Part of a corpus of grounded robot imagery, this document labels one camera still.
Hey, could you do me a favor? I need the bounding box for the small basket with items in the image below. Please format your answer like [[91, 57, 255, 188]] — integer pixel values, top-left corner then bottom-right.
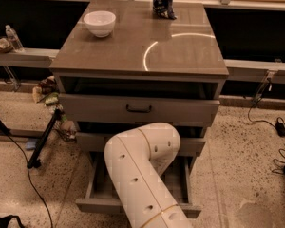
[[0, 37, 12, 53]]

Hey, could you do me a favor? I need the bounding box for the clear plastic water bottle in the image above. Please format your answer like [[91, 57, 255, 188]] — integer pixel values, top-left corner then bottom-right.
[[6, 25, 25, 52]]

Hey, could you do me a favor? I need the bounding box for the white ceramic bowl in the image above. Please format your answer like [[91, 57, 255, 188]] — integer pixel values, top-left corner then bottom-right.
[[84, 10, 116, 38]]

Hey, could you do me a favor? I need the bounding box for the top grey drawer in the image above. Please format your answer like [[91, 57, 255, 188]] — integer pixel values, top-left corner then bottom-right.
[[59, 94, 219, 127]]

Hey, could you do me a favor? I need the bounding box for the middle grey drawer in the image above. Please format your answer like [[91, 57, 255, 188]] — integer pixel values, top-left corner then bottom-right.
[[76, 132, 205, 157]]

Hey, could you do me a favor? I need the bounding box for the bottom grey open drawer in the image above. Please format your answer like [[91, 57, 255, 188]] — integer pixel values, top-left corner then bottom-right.
[[76, 152, 201, 219]]

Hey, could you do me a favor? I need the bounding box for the black power adapter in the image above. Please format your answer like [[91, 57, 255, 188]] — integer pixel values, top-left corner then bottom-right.
[[275, 117, 285, 137]]

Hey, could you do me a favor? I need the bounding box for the black strap bottom left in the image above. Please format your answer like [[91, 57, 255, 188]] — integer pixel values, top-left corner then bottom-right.
[[0, 212, 27, 228]]

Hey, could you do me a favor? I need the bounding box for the pile of snack packages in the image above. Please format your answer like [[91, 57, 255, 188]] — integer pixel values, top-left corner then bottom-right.
[[32, 76, 77, 142]]

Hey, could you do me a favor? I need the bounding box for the grey drawer cabinet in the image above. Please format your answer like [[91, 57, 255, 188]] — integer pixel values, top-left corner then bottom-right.
[[48, 0, 230, 159]]

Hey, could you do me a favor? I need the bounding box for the black floor cable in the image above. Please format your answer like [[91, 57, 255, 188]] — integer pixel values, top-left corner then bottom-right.
[[6, 133, 55, 228]]

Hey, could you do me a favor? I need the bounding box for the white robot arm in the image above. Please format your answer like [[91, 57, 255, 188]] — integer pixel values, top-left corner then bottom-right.
[[104, 123, 193, 228]]

